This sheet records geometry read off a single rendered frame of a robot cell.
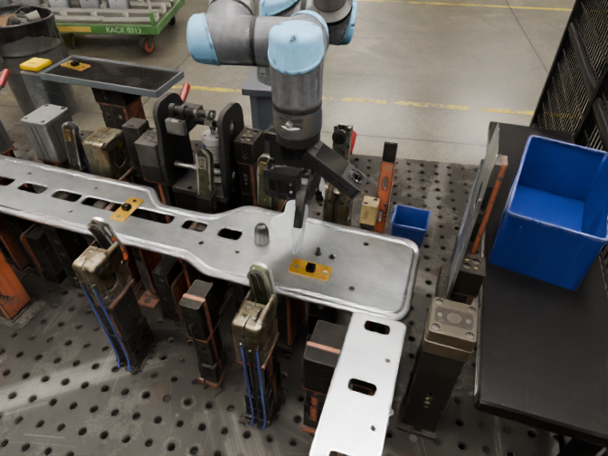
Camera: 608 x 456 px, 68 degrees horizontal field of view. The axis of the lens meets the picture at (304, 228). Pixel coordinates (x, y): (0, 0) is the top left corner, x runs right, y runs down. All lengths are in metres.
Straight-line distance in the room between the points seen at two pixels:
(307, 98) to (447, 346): 0.45
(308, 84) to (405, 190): 1.05
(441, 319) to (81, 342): 0.89
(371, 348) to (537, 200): 0.56
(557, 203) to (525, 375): 0.48
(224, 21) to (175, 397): 0.80
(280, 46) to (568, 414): 0.66
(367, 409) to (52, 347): 0.84
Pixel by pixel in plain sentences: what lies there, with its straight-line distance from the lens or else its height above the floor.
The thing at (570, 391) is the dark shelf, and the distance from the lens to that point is 0.83.
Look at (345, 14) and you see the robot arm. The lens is 1.29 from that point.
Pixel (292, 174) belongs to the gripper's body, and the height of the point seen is 1.25.
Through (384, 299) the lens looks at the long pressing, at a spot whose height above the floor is 1.00.
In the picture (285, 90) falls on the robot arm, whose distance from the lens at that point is 0.66.
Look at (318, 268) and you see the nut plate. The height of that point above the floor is 1.00.
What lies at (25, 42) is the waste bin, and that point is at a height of 0.60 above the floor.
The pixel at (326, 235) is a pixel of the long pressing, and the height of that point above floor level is 1.00.
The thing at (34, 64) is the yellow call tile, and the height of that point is 1.16.
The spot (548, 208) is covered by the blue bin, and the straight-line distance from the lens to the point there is 1.14.
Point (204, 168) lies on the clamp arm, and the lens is 1.10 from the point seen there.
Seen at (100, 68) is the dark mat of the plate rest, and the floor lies 1.16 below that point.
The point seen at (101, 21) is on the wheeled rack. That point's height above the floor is 0.28.
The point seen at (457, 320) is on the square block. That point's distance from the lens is 0.80.
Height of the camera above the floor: 1.67
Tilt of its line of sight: 42 degrees down
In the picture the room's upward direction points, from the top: straight up
